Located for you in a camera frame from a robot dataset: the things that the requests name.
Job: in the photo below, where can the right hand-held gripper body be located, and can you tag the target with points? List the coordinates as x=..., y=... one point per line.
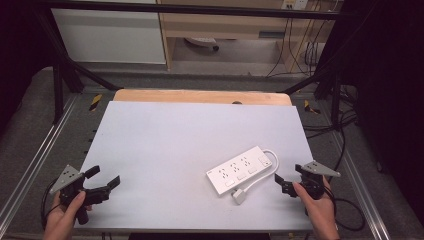
x=315, y=181

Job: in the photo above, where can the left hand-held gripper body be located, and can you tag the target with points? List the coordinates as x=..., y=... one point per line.
x=68, y=178

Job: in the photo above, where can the white plug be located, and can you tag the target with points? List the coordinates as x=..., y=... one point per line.
x=239, y=196

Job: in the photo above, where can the white power strip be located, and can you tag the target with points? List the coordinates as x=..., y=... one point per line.
x=238, y=170

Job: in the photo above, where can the person's right hand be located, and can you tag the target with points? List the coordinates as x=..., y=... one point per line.
x=320, y=213

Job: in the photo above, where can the person's left hand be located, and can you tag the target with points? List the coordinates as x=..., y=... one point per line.
x=61, y=218

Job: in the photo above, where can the yellow black tape strip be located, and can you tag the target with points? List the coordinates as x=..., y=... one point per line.
x=311, y=107
x=95, y=102

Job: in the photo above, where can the wooden table with white top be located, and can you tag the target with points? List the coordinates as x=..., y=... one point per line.
x=200, y=96

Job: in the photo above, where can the black curtain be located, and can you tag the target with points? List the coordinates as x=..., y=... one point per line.
x=390, y=83
x=20, y=50

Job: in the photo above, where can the white cabinet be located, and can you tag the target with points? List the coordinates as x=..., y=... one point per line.
x=110, y=36

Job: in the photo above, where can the grey chair base with caster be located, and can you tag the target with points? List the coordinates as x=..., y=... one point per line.
x=203, y=42

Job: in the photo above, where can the light wooden desk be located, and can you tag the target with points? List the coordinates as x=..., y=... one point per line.
x=226, y=23

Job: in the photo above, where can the aluminium floor rail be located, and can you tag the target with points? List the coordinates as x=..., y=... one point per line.
x=361, y=186
x=36, y=156

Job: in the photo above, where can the white wall socket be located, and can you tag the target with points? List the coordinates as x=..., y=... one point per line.
x=295, y=4

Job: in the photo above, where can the black metal frame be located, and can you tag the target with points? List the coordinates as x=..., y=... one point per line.
x=186, y=8

